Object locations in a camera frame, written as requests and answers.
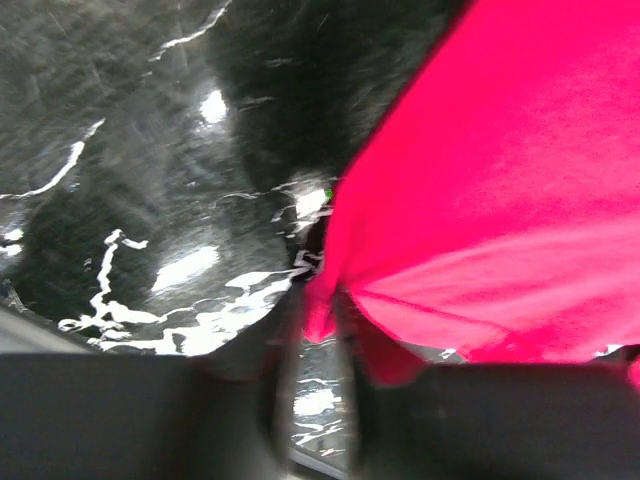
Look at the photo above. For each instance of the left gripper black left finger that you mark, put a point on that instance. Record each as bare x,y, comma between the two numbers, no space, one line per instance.
70,412

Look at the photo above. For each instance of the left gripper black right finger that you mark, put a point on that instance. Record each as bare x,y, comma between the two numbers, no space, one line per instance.
415,419

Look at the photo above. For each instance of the black marble pattern mat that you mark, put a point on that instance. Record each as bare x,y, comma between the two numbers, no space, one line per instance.
167,169

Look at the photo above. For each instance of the pink red t shirt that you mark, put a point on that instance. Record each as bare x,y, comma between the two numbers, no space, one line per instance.
494,213

